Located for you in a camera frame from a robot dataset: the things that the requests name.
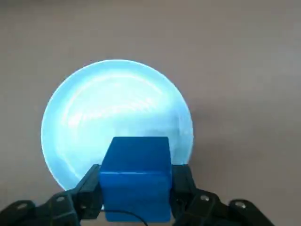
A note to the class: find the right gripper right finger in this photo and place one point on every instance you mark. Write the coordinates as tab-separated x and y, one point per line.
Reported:
188	202

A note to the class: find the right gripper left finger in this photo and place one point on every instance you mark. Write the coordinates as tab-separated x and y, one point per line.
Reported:
87	195

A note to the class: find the blue cube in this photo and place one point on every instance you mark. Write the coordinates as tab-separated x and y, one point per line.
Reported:
136	183

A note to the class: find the light blue plate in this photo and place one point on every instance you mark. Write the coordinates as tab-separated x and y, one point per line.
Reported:
117	99

